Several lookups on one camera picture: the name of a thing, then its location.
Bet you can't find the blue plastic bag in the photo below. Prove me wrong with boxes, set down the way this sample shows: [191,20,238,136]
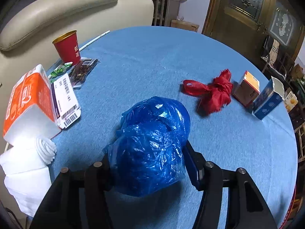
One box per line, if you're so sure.
[104,96,191,197]

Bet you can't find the blue white torn carton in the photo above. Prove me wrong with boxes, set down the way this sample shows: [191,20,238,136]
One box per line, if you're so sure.
[253,77,284,120]

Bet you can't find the orange white small box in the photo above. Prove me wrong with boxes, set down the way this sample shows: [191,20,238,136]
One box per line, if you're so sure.
[233,71,260,108]

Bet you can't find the white loose tissues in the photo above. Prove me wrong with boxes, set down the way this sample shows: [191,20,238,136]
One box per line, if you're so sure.
[1,138,57,217]

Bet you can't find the blue tablecloth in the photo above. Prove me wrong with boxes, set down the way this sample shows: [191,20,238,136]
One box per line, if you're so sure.
[49,26,298,225]

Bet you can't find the orange white tissue pack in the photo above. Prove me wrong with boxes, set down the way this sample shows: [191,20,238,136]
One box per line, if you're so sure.
[3,64,61,146]

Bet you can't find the white barcode medicine box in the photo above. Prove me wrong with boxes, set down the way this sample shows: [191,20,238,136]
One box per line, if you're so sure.
[51,73,81,129]

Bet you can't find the yellow printed carton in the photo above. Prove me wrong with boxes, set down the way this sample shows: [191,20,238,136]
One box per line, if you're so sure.
[284,91,298,113]

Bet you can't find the red crumpled plastic bag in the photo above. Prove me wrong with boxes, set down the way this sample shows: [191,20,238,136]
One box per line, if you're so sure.
[182,69,233,115]

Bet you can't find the dark snack packet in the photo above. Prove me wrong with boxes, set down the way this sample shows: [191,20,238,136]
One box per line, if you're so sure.
[68,58,99,89]

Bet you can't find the green candy wrapper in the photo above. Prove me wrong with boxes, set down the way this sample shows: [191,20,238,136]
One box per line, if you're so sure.
[48,62,73,79]

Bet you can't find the white long stick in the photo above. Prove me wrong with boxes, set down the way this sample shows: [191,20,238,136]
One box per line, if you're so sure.
[79,30,110,52]

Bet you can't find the red paper cup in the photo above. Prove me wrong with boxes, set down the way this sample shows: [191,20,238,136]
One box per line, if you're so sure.
[52,30,81,66]

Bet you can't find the beige leather sofa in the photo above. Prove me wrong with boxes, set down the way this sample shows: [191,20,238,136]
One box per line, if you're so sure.
[1,0,154,145]

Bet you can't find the cardboard box on floor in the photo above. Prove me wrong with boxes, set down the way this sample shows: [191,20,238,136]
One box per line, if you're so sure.
[171,20,199,32]

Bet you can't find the brown wooden glass door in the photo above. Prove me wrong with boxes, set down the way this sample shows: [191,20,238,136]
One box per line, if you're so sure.
[202,0,304,66]

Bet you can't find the wooden slatted cabinet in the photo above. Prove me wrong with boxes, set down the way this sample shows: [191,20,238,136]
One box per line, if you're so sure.
[152,0,186,27]

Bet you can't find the metal frame chair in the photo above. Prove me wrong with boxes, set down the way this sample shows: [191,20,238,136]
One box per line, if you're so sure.
[261,35,295,82]

